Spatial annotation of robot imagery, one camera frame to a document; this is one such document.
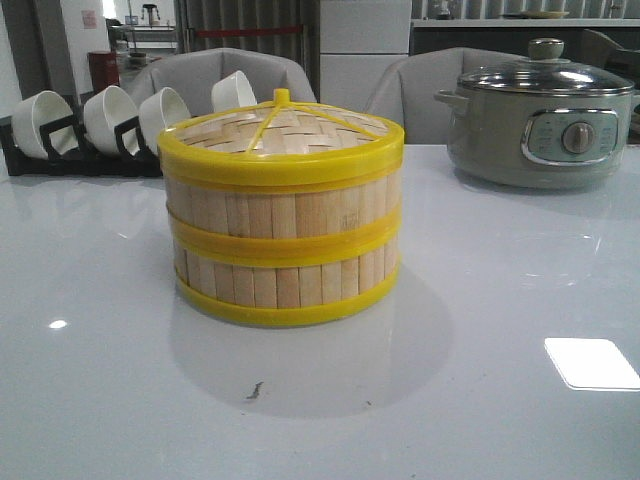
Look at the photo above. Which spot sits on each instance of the grey chair right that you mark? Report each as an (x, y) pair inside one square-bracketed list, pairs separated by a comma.
[(405, 91)]

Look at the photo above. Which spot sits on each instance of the yellow bamboo steamer lid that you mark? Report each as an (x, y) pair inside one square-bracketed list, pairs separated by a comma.
[(281, 146)]

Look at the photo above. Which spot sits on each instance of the red cabinet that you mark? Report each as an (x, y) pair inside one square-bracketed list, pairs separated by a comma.
[(103, 69)]

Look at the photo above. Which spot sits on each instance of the grey chair left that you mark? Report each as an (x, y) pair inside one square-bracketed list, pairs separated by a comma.
[(192, 76)]

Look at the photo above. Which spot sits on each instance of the white bowl rightmost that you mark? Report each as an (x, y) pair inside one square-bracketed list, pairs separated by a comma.
[(232, 92)]

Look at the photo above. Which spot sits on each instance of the grey chair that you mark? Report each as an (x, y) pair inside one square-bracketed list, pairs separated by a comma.
[(192, 76), (405, 91)]

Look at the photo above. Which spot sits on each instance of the black bowl rack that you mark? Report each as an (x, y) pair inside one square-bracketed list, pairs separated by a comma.
[(134, 158)]

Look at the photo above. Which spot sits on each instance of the bamboo steamer basket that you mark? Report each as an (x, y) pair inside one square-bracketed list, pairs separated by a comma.
[(285, 229), (287, 296)]

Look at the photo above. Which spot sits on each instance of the glass pot lid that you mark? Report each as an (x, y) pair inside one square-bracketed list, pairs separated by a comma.
[(545, 72)]

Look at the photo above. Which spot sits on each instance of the white bowl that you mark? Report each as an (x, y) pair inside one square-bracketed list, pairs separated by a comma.
[(158, 112), (30, 114), (102, 113), (232, 92)]

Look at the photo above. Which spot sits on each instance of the white bowl leftmost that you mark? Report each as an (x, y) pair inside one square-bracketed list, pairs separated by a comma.
[(30, 114)]

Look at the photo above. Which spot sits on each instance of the white cabinet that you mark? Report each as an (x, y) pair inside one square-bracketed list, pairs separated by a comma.
[(358, 40)]

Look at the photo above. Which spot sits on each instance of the grey-green electric cooking pot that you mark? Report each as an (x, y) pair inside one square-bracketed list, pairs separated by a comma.
[(537, 141)]

